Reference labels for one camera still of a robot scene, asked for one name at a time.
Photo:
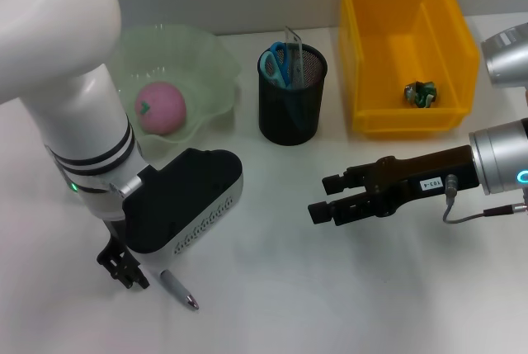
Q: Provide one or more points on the grey silver pen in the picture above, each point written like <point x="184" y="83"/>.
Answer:
<point x="177" y="288"/>

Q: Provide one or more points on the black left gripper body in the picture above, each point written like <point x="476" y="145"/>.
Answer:
<point x="115" y="238"/>

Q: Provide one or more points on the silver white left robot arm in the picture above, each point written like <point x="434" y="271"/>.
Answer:
<point x="74" y="102"/>

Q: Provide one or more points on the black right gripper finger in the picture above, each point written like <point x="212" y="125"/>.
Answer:
<point x="332" y="184"/>
<point x="319" y="213"/>

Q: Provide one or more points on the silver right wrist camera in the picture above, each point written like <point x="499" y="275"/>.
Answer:
<point x="507" y="61"/>

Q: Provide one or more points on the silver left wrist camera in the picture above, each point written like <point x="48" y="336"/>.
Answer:
<point x="173" y="201"/>

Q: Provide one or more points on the yellow plastic bin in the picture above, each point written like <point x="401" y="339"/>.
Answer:
<point x="383" y="40"/>

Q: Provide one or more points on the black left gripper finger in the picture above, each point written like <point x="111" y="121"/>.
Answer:
<point x="128" y="273"/>

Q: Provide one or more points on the green plastic wrapper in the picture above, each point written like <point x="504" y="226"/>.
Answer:
<point x="420" y="94"/>

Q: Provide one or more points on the pink toy peach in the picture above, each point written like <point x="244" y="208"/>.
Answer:
<point x="163" y="110"/>

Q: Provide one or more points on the blue scissors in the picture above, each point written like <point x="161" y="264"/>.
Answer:
<point x="280" y="61"/>

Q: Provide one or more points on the transparent plastic ruler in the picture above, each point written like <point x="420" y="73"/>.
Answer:
<point x="297" y="57"/>

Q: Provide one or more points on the black mesh pen holder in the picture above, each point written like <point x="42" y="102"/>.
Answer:
<point x="288" y="123"/>

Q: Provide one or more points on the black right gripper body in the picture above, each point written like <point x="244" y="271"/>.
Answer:
<point x="412" y="180"/>

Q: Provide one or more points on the translucent green wavy fruit plate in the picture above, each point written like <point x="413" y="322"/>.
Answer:
<point x="206" y="61"/>

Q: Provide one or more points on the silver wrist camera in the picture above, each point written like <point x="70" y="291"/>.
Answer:
<point x="173" y="201"/>
<point x="507" y="61"/>

